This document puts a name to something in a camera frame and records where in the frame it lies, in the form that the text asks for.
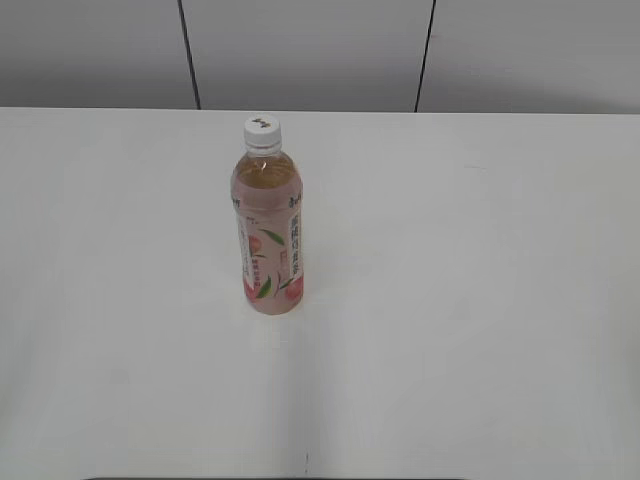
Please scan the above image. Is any pink peach tea bottle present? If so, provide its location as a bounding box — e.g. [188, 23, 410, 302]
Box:
[231, 145, 304, 315]

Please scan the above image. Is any white bottle cap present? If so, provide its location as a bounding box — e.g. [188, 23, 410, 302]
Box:
[244, 114, 282, 149]

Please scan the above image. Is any left black wall cable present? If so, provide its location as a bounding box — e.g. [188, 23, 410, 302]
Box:
[177, 0, 202, 110]

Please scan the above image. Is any black wall cable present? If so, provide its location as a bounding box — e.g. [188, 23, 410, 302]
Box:
[177, 0, 202, 110]
[413, 0, 438, 113]

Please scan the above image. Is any right black wall cable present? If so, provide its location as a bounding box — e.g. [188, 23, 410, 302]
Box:
[413, 0, 438, 113]

